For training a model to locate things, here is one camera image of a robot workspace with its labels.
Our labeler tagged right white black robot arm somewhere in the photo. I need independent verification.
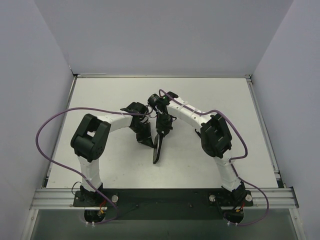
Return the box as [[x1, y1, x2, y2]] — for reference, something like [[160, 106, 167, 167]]
[[147, 92, 248, 202]]

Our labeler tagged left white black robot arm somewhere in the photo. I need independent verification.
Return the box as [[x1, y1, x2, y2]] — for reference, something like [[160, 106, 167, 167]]
[[70, 102, 154, 206]]

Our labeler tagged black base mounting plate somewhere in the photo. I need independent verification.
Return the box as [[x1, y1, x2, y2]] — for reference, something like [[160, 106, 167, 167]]
[[73, 188, 253, 222]]

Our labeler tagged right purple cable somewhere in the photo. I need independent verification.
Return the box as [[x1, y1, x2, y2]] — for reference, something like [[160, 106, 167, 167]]
[[158, 88, 270, 227]]

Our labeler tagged purple cable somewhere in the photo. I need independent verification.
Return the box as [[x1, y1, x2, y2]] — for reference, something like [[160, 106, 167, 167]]
[[35, 104, 153, 225], [158, 88, 270, 227]]

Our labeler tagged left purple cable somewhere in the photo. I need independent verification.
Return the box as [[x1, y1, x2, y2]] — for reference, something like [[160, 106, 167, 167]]
[[35, 104, 153, 225]]

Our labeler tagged aluminium front rail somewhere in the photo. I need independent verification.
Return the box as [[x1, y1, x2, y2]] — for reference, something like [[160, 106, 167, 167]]
[[30, 188, 74, 210]]

